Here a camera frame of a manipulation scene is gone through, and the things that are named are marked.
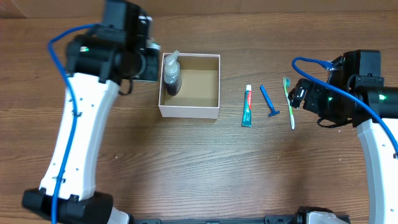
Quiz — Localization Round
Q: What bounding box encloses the blue disposable razor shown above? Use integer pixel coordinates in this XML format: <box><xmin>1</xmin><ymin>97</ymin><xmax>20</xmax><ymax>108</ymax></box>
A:
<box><xmin>260</xmin><ymin>85</ymin><xmax>280</xmax><ymax>117</ymax></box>

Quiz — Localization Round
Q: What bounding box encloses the clear spray bottle dark liquid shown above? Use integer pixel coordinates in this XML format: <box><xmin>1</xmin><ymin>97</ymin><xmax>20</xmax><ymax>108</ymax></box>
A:
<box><xmin>163</xmin><ymin>50</ymin><xmax>182</xmax><ymax>96</ymax></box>

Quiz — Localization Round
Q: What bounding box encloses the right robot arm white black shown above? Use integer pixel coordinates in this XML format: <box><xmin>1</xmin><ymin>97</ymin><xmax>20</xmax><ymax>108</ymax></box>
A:
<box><xmin>288</xmin><ymin>50</ymin><xmax>397</xmax><ymax>223</ymax></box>

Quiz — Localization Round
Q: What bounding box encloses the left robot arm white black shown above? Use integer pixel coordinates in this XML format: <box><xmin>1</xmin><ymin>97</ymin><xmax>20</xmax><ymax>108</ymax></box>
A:
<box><xmin>22</xmin><ymin>1</ymin><xmax>160</xmax><ymax>223</ymax></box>

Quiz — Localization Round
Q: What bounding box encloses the green white toothbrush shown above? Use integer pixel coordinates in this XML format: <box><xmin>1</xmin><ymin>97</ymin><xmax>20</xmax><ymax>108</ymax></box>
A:
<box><xmin>282</xmin><ymin>77</ymin><xmax>295</xmax><ymax>130</ymax></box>

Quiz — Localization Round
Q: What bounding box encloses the green Colgate toothpaste tube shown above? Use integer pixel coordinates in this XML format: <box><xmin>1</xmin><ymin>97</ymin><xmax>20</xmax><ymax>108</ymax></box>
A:
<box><xmin>242</xmin><ymin>85</ymin><xmax>252</xmax><ymax>128</ymax></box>

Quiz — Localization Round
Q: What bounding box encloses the open white cardboard box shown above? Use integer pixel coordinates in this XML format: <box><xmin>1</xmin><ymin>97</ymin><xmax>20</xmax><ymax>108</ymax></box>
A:
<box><xmin>158</xmin><ymin>53</ymin><xmax>221</xmax><ymax>119</ymax></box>

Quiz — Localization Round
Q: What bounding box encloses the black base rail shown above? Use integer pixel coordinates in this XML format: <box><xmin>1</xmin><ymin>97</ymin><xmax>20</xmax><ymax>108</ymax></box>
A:
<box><xmin>134</xmin><ymin>215</ymin><xmax>295</xmax><ymax>224</ymax></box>

